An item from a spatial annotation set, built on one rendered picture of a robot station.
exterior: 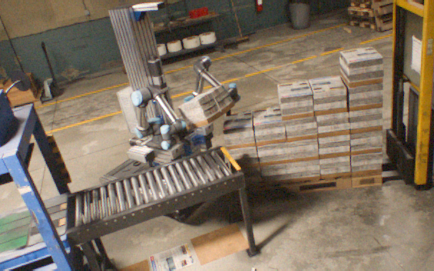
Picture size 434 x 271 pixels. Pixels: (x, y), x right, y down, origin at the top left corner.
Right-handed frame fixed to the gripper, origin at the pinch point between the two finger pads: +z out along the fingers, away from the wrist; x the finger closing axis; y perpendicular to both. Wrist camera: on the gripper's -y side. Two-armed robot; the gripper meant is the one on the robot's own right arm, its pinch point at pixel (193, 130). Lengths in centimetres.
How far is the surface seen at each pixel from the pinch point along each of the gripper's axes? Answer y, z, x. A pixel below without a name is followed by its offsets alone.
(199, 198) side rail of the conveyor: -41, -51, -32
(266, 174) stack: -78, 53, -4
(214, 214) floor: -90, 4, 38
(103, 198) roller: -10, -91, 24
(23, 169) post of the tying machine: 41, -143, -24
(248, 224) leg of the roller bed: -84, -22, -35
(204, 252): -99, -42, 15
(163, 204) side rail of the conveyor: -30, -74, -20
